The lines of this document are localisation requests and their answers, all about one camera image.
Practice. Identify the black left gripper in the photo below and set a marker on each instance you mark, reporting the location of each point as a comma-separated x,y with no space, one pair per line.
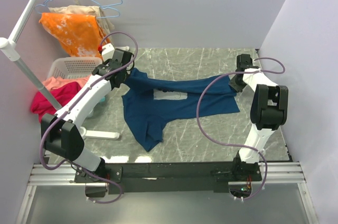
106,63

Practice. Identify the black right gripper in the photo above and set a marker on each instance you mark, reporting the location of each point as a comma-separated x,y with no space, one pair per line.
232,84

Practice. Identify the blue t-shirt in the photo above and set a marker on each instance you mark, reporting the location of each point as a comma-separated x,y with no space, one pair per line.
152,103

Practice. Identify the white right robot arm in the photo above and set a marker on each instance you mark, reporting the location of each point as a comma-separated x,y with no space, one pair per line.
268,112

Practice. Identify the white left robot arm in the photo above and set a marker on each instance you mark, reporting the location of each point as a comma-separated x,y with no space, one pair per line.
61,131

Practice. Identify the beige cloth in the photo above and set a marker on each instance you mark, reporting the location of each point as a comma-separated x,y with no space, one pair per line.
96,11

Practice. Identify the white plastic laundry basket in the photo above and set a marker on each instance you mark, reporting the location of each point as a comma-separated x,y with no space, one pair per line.
73,67

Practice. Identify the orange patterned cloth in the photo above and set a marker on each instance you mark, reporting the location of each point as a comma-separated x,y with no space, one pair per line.
79,35

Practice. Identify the teal garment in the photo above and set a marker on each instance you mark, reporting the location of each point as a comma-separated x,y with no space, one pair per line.
102,100

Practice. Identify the pink t-shirt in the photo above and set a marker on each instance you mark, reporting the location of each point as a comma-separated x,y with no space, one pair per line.
66,82

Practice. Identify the magenta t-shirt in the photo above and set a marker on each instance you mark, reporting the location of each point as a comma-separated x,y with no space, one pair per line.
41,106

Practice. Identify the white clothes rack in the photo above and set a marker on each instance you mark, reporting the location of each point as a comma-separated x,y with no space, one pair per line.
38,49

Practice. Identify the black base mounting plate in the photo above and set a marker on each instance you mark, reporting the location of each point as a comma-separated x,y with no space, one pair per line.
169,177

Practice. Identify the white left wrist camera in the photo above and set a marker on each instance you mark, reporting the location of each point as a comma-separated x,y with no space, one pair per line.
106,51

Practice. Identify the aluminium rail frame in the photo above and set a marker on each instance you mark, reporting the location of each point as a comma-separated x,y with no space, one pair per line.
277,173

